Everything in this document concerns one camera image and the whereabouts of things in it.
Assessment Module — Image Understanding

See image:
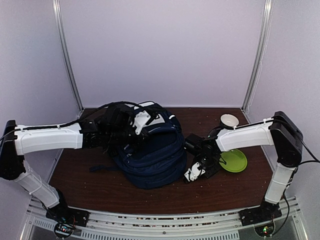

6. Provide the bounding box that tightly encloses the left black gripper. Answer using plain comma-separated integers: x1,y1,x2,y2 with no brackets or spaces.
107,120,153,153

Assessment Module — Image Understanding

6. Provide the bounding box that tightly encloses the navy blue backpack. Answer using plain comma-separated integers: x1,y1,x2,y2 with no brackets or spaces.
89,101,187,189

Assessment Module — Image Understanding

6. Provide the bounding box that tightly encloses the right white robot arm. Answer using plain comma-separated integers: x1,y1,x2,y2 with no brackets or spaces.
184,111,303,221

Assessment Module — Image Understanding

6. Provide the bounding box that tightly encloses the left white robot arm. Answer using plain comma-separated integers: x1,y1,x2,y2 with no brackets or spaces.
0,104,152,222

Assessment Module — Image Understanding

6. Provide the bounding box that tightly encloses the green plate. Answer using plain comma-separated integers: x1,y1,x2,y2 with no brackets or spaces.
219,149,248,173

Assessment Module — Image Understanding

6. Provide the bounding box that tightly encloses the white teal bowl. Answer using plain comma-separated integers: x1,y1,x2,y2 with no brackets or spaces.
219,114,240,130

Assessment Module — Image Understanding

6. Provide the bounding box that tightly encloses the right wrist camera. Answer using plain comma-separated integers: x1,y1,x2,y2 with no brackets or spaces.
183,162,206,183

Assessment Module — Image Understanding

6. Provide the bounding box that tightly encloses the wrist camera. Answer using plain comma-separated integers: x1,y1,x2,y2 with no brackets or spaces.
133,110,156,135
183,162,206,183

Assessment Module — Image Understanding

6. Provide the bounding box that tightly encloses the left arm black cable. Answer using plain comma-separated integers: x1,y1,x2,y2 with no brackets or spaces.
0,101,163,146

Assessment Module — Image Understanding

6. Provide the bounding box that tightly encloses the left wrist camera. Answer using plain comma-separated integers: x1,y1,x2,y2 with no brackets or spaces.
133,110,156,135

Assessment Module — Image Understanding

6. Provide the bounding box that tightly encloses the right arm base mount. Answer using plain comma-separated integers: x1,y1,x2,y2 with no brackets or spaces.
238,200,282,238

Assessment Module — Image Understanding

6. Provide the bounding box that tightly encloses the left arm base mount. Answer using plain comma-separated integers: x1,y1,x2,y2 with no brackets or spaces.
41,203,89,239

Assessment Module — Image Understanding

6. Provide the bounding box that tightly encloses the aluminium front rail frame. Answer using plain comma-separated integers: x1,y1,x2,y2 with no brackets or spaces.
21,196,310,240

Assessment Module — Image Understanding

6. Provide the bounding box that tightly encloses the left aluminium corner post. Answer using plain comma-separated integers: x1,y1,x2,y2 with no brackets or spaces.
52,0,84,112

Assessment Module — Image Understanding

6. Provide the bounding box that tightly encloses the aluminium corner post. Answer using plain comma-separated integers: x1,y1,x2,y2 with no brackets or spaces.
242,0,274,114
52,0,84,112

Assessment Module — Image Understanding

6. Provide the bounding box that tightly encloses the right aluminium corner post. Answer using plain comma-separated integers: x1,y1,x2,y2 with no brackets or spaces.
242,0,274,114

